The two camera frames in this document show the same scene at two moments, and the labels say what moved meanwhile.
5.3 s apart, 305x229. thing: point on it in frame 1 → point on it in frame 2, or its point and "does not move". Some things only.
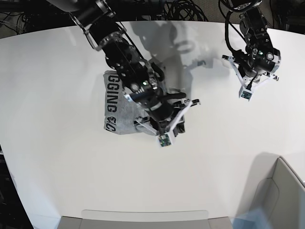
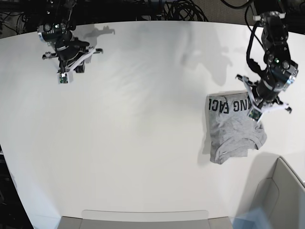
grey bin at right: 281,198 does not move
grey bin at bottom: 111,219 does not move
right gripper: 252,79 → 252,89
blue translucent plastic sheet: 254,218 does not move
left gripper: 162,113 → 69,56
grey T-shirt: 120,113 → 232,132
